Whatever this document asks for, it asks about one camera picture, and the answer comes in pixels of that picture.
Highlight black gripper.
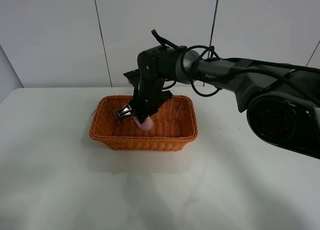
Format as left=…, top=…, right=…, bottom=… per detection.
left=117, top=75, right=165, bottom=125

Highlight pink peach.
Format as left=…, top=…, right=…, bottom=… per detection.
left=133, top=116, right=154, bottom=132

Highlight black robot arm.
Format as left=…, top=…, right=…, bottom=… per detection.
left=117, top=45, right=320, bottom=159

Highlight orange wicker basket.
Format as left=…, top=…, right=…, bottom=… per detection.
left=89, top=95, right=198, bottom=152

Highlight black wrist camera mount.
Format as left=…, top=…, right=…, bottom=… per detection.
left=123, top=69, right=177, bottom=101

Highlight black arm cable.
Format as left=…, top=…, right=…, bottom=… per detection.
left=150, top=29, right=320, bottom=98

